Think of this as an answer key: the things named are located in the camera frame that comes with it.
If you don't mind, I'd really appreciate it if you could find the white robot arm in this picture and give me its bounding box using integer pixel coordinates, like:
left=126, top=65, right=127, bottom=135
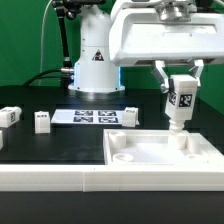
left=73, top=0, right=224, bottom=93

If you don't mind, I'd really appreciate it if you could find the black camera stand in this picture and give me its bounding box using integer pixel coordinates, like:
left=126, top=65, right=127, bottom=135
left=52, top=0, right=106, bottom=68

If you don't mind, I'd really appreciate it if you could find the white square tabletop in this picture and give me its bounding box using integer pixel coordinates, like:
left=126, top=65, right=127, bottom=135
left=103, top=129, right=224, bottom=166

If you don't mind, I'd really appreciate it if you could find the white marker sheet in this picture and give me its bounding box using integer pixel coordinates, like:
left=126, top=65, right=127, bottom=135
left=50, top=109, right=141, bottom=126

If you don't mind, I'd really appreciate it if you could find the white cable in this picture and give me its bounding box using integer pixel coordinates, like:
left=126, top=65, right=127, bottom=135
left=39, top=0, right=54, bottom=87

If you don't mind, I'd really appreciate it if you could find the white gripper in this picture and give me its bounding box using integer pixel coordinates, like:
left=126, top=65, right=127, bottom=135
left=108, top=12, right=224, bottom=94

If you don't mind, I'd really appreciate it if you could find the white L-shaped fence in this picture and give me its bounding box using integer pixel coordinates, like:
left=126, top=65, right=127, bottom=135
left=0, top=165, right=224, bottom=192

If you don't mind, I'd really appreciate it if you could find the black cable bundle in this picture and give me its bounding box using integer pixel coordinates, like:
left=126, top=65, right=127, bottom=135
left=22, top=68, right=75, bottom=88

